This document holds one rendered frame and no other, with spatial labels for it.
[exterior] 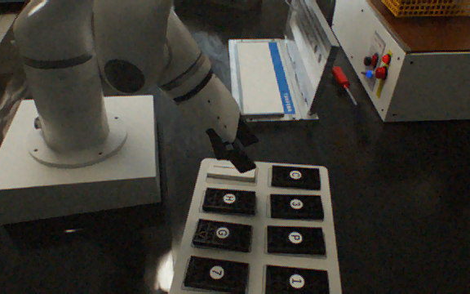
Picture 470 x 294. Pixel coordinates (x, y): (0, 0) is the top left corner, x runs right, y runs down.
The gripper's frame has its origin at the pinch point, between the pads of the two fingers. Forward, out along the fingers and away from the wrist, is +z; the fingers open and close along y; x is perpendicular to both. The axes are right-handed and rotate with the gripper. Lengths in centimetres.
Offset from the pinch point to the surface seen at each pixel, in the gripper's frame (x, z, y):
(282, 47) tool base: -2, 15, -65
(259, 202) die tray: -4.9, 13.1, -0.1
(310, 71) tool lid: 7.9, 12.2, -37.8
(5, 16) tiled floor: -274, -49, -288
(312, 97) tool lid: 7.6, 13.3, -27.6
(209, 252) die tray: -11.6, 8.6, 11.9
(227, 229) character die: -8.8, 9.1, 7.6
